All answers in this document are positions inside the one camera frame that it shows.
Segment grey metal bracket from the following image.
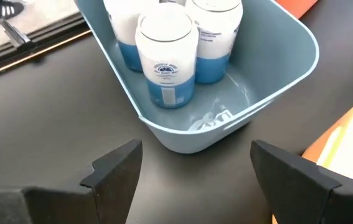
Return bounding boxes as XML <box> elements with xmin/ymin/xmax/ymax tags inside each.
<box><xmin>0</xmin><ymin>17</ymin><xmax>36</xmax><ymax>53</ymax></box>

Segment black aluminium frame rail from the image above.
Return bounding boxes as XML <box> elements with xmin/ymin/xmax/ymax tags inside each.
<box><xmin>0</xmin><ymin>12</ymin><xmax>92</xmax><ymax>83</ymax></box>

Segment blue plastic bin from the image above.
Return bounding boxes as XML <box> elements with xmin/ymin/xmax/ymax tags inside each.
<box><xmin>75</xmin><ymin>0</ymin><xmax>320</xmax><ymax>155</ymax></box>

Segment white and blue soda can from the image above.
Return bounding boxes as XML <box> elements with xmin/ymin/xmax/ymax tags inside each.
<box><xmin>184</xmin><ymin>0</ymin><xmax>244</xmax><ymax>85</ymax></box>
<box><xmin>134</xmin><ymin>11</ymin><xmax>199</xmax><ymax>110</ymax></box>

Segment orange plastic bin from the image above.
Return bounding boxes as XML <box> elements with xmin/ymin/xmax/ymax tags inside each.
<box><xmin>274</xmin><ymin>0</ymin><xmax>319</xmax><ymax>19</ymax></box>

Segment white blue bottle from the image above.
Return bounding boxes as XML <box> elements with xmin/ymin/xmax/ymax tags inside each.
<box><xmin>103</xmin><ymin>0</ymin><xmax>161</xmax><ymax>73</ymax></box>

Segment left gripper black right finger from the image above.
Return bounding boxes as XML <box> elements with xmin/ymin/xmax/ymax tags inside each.
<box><xmin>250</xmin><ymin>139</ymin><xmax>353</xmax><ymax>224</ymax></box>

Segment person's shoe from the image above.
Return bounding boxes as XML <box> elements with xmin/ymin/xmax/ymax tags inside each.
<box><xmin>0</xmin><ymin>0</ymin><xmax>25</xmax><ymax>24</ymax></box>

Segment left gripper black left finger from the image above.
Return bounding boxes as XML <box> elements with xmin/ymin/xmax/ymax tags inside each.
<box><xmin>23</xmin><ymin>139</ymin><xmax>143</xmax><ymax>224</ymax></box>

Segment yellow plastic bin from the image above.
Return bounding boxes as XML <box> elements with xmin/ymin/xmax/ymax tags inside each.
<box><xmin>302</xmin><ymin>85</ymin><xmax>353</xmax><ymax>189</ymax></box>

